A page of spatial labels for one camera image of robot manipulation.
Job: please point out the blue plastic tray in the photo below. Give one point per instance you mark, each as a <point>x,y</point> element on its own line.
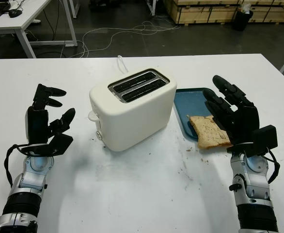
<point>188,109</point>

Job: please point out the white office desk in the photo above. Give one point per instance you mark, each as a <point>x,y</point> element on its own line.
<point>23,21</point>

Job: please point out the black trash bin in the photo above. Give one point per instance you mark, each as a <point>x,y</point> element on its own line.
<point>242,20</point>

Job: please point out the brown bread slice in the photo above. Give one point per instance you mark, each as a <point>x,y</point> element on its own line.
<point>209,133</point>

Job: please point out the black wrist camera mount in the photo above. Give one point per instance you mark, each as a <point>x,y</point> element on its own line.
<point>265,138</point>
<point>59,143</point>

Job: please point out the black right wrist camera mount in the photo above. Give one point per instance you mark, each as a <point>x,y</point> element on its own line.
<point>265,138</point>

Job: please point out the white desk frame leg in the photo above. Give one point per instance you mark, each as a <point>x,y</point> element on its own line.
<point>151,7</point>

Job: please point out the black computer mouse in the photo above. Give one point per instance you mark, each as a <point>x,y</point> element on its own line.
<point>15,13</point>

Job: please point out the white toaster lever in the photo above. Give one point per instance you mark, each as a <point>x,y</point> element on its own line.
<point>92,116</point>

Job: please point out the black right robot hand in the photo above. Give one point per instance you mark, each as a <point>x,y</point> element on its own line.
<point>243,121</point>

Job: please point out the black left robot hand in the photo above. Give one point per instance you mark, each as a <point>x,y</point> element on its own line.
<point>36,123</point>

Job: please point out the stacked wooden crates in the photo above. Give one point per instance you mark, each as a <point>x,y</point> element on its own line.
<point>205,12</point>

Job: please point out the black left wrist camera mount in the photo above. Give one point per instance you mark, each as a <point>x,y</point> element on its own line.
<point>59,143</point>

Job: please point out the white two-slot toaster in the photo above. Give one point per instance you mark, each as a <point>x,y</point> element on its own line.
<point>137,116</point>

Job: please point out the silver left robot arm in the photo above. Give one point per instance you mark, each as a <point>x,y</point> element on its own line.
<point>28,179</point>

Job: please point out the white shoe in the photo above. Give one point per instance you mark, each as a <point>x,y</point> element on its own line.
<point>36,21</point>

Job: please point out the small bread crumb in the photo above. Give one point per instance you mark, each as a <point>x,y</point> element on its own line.
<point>188,149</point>
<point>204,161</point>

